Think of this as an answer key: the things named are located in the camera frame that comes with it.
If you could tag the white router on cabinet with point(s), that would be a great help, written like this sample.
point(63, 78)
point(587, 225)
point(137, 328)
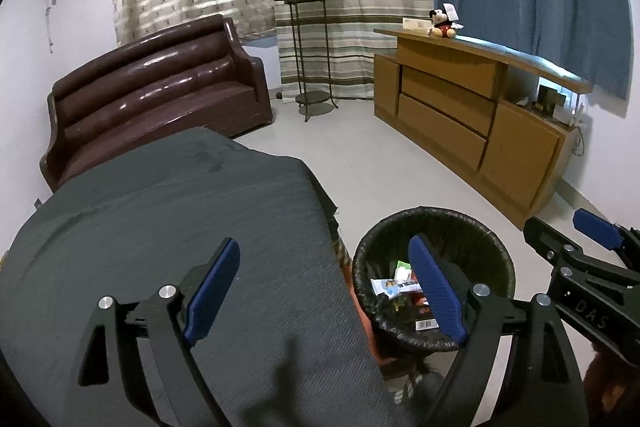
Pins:
point(562, 114)

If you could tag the black metal plant stand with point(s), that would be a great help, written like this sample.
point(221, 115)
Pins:
point(312, 90)

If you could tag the dark red leather sofa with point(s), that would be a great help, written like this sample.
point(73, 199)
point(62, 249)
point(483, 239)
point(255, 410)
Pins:
point(193, 75)

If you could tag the dark grey tablecloth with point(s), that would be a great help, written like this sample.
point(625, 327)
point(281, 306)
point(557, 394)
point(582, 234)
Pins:
point(287, 347)

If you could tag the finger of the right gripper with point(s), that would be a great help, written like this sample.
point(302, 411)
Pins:
point(598, 229)
point(561, 252)

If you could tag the small cardboard box on cabinet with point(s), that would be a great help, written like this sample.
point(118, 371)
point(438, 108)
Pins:
point(416, 24)

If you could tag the wooden sideboard cabinet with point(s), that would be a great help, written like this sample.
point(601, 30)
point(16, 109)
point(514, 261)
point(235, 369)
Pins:
point(471, 104)

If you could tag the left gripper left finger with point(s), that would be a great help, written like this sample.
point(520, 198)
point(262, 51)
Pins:
point(134, 365)

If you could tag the black lined trash bin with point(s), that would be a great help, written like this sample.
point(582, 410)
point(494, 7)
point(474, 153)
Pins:
point(449, 252)

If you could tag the green white snack wrapper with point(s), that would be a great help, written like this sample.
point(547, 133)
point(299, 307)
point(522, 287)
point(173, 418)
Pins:
point(403, 272)

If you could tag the black box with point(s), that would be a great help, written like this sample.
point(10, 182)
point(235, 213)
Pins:
point(425, 318)

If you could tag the white blue snack wrapper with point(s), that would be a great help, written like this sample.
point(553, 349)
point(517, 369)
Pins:
point(393, 289)

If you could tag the Mickey Mouse plush toy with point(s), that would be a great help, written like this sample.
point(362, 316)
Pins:
point(442, 26)

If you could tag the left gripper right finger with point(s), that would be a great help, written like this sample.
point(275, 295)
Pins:
point(541, 384)

